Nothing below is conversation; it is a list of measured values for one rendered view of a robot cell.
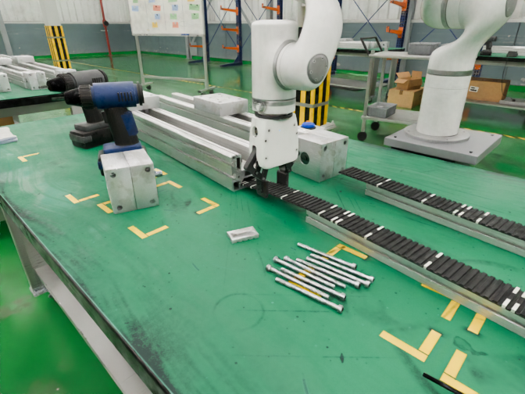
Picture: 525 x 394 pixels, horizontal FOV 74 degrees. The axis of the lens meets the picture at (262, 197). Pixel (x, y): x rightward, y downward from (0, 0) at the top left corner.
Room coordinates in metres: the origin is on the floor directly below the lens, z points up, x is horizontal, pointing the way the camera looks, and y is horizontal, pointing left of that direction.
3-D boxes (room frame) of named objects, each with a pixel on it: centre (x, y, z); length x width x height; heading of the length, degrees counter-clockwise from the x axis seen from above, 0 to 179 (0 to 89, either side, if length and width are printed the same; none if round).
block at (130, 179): (0.68, 0.27, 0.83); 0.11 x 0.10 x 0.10; 117
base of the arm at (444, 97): (1.09, -0.55, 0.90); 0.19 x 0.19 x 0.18
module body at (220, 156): (1.06, 0.29, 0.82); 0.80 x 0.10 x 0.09; 40
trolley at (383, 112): (3.69, -1.52, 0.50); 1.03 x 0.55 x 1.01; 58
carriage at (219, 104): (1.18, 0.14, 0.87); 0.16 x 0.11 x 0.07; 40
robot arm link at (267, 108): (0.69, -0.02, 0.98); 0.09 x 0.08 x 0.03; 130
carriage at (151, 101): (1.25, 0.45, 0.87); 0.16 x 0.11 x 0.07; 40
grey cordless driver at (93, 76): (1.06, 0.55, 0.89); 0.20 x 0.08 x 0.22; 148
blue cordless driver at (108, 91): (0.85, 0.39, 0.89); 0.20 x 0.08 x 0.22; 111
